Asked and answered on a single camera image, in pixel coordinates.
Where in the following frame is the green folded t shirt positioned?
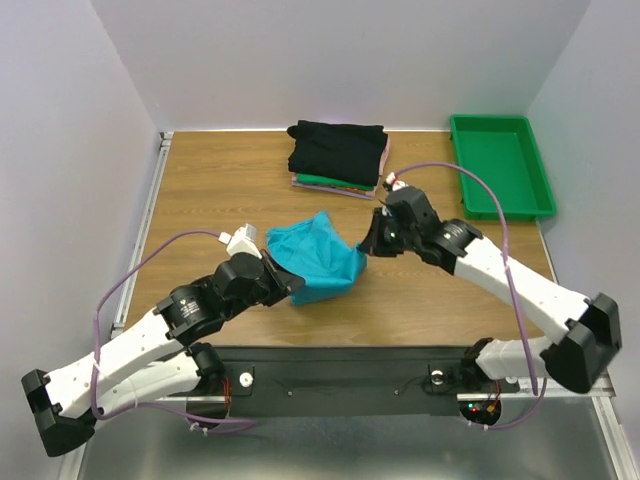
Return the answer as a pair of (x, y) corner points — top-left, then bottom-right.
(293, 173), (376, 191)

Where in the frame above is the pink folded t shirt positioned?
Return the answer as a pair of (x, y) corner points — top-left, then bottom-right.
(378, 136), (391, 177)

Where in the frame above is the left side aluminium rail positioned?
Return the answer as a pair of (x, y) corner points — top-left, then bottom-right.
(109, 131), (174, 340)

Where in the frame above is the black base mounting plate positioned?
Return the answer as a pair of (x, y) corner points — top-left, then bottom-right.
(102, 344), (584, 419)

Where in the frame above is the turquoise t shirt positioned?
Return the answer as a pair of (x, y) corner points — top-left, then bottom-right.
(266, 211), (367, 306)

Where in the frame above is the orange patterned folded t shirt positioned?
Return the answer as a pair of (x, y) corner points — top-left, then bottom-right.
(327, 185), (370, 195)

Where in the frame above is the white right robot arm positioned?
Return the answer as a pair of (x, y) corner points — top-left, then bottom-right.
(359, 182), (622, 394)

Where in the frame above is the green plastic bin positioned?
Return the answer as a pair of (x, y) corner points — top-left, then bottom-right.
(450, 114), (557, 222)

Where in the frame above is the purple folded t shirt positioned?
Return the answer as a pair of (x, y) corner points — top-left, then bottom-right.
(291, 176), (376, 200)

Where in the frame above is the black folded t shirt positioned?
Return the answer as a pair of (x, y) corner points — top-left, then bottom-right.
(286, 120), (389, 187)

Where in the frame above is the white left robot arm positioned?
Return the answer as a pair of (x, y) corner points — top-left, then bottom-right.
(21, 251), (305, 457)

